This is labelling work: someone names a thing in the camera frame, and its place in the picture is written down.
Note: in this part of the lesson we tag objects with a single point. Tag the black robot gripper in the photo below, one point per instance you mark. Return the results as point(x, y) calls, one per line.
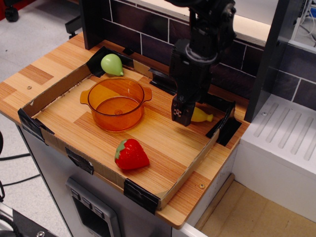
point(190, 69)

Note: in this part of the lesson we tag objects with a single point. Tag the yellow plastic toy banana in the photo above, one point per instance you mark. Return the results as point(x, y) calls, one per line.
point(200, 116)

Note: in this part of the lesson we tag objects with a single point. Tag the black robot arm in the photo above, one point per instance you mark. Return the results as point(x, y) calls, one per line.
point(212, 32)

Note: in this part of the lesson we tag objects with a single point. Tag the orange transparent plastic pot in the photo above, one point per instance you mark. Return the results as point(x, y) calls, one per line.
point(116, 104)

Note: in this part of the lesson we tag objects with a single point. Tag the red plastic toy strawberry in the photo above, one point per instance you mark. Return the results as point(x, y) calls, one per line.
point(130, 155)

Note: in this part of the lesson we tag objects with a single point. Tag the green plastic toy pear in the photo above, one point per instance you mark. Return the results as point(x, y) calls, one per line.
point(112, 65)

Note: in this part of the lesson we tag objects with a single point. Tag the white toy sink drainboard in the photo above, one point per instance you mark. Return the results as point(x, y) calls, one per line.
point(285, 132)

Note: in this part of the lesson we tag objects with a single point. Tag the grey toy oven control panel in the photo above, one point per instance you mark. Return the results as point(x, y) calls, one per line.
point(99, 219)

